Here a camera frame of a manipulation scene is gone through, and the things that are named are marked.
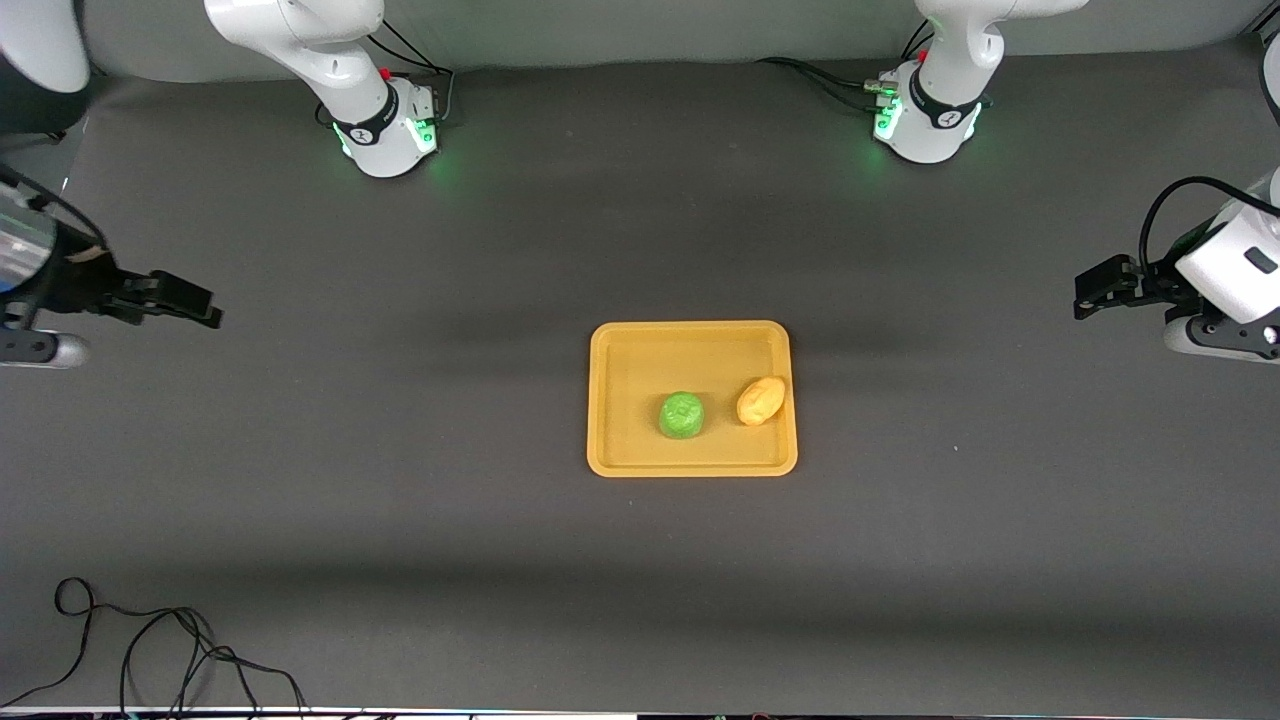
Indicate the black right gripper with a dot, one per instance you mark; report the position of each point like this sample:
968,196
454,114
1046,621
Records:
82,280

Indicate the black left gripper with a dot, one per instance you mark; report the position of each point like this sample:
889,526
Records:
1150,283

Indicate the yellow-brown potato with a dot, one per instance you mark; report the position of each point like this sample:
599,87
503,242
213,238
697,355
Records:
761,400

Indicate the green apple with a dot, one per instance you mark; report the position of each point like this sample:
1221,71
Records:
682,415

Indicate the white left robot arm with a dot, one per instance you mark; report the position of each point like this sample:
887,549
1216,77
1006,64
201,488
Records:
930,130

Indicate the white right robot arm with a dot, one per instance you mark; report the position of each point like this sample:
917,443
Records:
385,140

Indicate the yellow plastic tray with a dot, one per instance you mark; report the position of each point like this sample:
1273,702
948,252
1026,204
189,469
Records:
630,380

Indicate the dark grey table mat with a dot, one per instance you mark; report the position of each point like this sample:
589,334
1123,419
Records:
640,580

